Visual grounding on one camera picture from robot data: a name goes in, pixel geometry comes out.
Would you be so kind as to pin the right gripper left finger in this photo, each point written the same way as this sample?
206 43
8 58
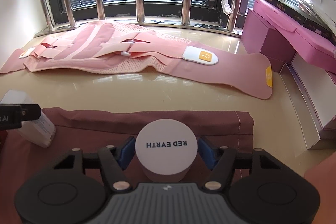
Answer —
114 160

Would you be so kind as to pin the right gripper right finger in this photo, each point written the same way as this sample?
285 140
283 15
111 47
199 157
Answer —
220 161

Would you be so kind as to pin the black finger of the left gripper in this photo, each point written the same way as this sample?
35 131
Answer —
13 115

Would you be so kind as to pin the white translucent cotton box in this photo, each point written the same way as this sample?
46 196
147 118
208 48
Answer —
40 132

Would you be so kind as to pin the pink round cosmetic jar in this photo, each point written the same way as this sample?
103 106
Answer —
166 149

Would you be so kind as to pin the maroon denim garment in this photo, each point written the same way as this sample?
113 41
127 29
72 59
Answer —
91 130

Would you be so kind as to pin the metal window railing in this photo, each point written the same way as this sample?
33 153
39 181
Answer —
204 15

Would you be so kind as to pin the pink waist support belt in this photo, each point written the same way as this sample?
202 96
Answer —
110 48

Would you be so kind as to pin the white open box tray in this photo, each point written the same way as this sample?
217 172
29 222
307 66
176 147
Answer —
312 93

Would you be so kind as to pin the pink gift box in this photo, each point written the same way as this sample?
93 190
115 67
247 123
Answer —
269 31

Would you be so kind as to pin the black flat box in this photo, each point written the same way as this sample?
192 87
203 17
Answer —
308 21

